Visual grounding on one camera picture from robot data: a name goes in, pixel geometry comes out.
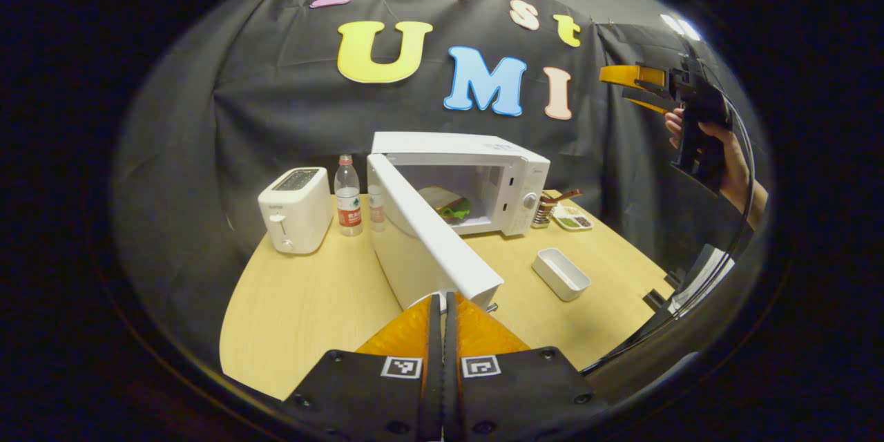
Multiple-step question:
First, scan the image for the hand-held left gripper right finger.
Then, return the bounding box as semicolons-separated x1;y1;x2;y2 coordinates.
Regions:
443;292;608;442

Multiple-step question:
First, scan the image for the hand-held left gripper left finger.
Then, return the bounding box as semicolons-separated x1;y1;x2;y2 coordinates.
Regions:
287;294;443;442

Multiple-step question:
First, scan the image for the white microwave oven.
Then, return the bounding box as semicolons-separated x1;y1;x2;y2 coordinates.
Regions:
366;131;552;311

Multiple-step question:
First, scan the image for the white bread slice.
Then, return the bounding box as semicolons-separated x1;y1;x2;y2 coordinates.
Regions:
418;186;465;212

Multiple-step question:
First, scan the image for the small ceiling light panel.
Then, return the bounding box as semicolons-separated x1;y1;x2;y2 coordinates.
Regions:
660;12;702;42

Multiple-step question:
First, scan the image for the brown wooden spoon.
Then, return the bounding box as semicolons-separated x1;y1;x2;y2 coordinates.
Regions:
540;188;584;206

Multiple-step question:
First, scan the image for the white divided seasoning dish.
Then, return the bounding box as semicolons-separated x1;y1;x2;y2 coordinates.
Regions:
552;204;595;232

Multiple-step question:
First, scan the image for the white rectangular tray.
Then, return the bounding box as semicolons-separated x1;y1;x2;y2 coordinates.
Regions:
532;247;593;302

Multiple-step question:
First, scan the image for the black and white chair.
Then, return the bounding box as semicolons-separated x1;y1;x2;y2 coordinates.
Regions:
642;243;737;322

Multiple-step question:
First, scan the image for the clear water bottle red label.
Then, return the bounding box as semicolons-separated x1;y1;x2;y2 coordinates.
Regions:
334;155;364;237

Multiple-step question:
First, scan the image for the white toaster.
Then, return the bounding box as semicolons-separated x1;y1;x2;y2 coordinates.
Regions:
258;166;334;255

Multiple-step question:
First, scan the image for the black backdrop cloth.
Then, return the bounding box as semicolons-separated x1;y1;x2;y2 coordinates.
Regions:
114;0;767;353

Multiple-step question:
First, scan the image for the metal wire utensil holder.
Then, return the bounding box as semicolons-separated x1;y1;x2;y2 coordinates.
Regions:
530;195;559;230

